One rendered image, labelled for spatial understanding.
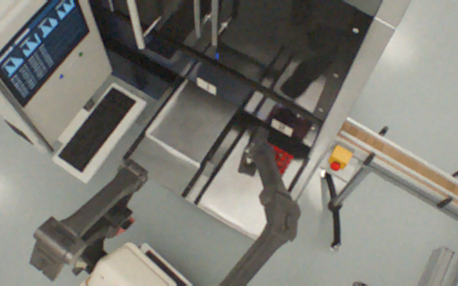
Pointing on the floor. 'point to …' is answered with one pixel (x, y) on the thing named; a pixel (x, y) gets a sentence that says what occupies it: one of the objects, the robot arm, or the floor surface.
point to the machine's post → (357, 77)
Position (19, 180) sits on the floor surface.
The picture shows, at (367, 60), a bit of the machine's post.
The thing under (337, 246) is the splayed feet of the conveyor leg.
